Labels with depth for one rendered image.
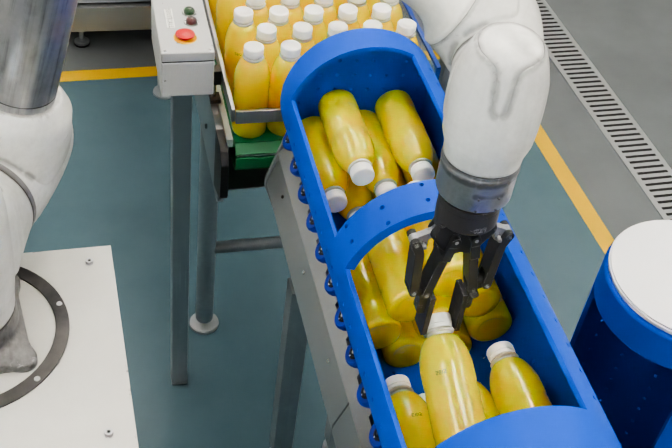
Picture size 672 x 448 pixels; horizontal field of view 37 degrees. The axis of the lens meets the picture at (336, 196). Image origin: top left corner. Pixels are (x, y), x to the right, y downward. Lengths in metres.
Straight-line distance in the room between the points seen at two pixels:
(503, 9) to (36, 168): 0.66
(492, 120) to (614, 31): 3.40
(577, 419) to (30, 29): 0.81
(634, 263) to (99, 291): 0.86
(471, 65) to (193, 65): 0.95
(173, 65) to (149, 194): 1.35
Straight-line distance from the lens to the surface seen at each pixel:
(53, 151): 1.43
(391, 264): 1.47
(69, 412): 1.39
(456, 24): 1.17
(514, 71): 1.04
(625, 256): 1.75
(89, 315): 1.50
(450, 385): 1.30
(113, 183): 3.28
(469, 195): 1.13
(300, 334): 2.21
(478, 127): 1.07
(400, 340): 1.51
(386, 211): 1.44
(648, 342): 1.69
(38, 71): 1.35
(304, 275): 1.79
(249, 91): 1.95
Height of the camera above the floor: 2.17
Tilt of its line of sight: 42 degrees down
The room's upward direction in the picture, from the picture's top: 8 degrees clockwise
